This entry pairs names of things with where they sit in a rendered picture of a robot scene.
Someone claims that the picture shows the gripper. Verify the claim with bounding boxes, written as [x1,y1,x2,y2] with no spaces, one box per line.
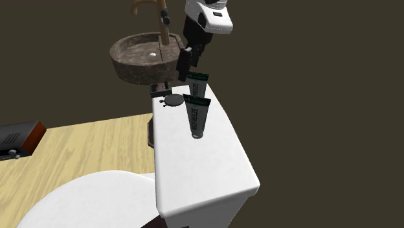
[175,15,214,82]

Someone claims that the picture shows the white green-capped tube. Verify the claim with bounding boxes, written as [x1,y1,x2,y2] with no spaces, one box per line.
[186,71,210,99]
[183,93,212,140]

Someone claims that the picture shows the brass faucet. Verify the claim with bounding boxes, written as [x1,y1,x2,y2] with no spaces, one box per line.
[130,0,172,46]

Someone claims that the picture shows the small dark grey box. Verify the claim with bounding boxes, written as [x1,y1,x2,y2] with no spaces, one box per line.
[149,81,173,98]

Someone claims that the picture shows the dark grey round disc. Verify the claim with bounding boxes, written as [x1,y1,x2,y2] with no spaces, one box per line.
[159,93,185,108]

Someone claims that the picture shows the brown stone sink basin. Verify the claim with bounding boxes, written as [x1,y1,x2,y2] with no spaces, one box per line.
[109,32,187,86]

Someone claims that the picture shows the white toilet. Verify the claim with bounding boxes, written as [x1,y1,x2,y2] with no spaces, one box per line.
[16,82,261,228]

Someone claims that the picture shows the black and red appliance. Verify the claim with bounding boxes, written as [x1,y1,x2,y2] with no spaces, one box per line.
[0,120,47,162]

